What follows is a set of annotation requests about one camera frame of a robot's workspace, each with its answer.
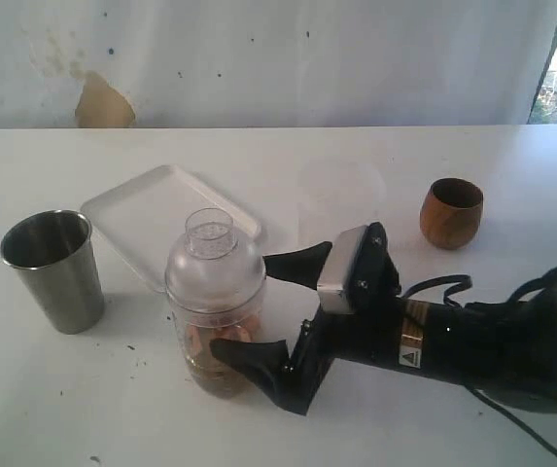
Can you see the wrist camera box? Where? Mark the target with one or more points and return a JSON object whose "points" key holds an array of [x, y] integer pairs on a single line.
{"points": [[333, 282]]}

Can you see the clear plastic shaker lid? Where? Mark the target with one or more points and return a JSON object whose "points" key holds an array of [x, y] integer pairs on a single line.
{"points": [[213, 266]]}

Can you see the white rectangular plastic tray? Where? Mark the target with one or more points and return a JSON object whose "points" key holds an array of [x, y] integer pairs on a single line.
{"points": [[143, 217]]}

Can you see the clear plastic tumbler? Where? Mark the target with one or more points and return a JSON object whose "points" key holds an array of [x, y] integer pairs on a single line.
{"points": [[226, 384]]}

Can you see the stainless steel cup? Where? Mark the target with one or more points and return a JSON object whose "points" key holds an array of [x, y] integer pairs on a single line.
{"points": [[52, 253]]}

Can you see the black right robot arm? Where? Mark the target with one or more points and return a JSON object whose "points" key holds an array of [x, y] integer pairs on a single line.
{"points": [[507, 349]]}

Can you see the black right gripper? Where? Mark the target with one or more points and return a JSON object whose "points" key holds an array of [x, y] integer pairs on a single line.
{"points": [[384, 330]]}

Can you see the translucent plastic measuring cup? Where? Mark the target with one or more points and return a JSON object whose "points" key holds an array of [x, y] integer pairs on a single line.
{"points": [[336, 195]]}

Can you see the small brown wooden cup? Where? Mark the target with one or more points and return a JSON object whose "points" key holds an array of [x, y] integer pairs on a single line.
{"points": [[451, 213]]}

